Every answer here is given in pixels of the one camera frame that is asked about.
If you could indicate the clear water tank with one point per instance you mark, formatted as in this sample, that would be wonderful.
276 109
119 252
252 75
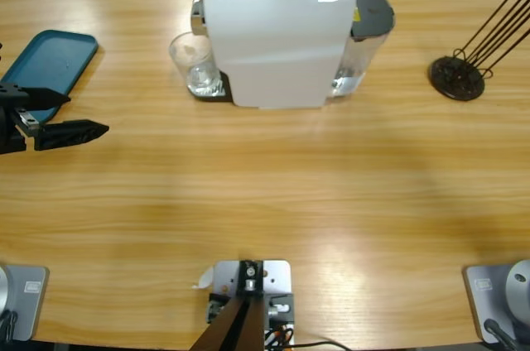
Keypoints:
372 15

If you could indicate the teal plastic tray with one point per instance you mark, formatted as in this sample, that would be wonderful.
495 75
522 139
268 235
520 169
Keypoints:
54 57

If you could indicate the white paper tag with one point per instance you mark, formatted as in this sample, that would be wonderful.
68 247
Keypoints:
205 278

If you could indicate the clear drinking glass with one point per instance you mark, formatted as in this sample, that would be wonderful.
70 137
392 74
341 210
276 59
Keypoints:
196 65

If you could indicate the black capsule holder with rods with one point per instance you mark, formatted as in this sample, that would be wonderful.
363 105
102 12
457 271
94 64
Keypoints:
445 78

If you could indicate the white capsule coffee machine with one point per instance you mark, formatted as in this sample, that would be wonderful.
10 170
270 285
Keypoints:
273 44

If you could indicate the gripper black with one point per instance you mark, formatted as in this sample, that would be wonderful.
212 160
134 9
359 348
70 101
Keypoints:
12 127

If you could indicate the white mount block dark post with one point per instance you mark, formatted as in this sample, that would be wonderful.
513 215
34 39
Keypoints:
273 276

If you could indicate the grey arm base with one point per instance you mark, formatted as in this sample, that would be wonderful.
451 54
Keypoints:
480 297
29 297

